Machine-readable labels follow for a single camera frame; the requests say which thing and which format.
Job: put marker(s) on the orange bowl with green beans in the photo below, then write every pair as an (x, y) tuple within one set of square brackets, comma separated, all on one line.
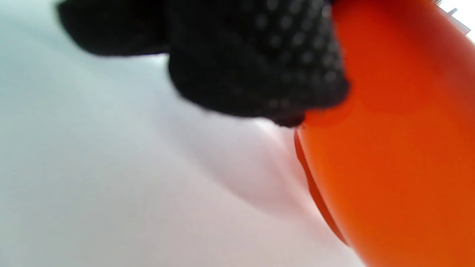
[(400, 148)]

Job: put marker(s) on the person's left hand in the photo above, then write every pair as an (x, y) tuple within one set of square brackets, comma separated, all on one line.
[(241, 55)]

